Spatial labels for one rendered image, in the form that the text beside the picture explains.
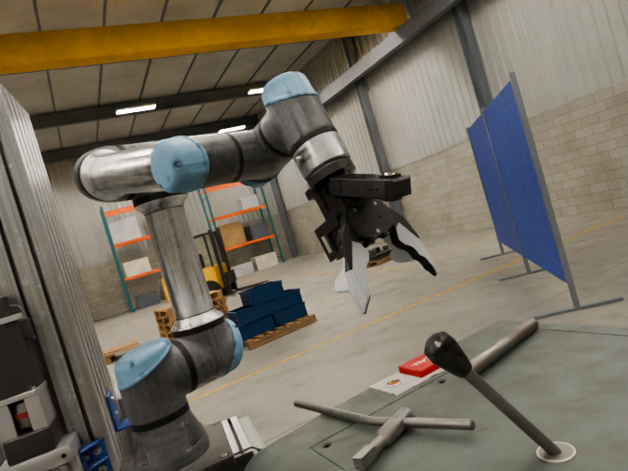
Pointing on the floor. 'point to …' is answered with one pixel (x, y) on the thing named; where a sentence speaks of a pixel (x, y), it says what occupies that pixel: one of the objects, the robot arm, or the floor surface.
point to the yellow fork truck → (221, 277)
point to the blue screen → (520, 191)
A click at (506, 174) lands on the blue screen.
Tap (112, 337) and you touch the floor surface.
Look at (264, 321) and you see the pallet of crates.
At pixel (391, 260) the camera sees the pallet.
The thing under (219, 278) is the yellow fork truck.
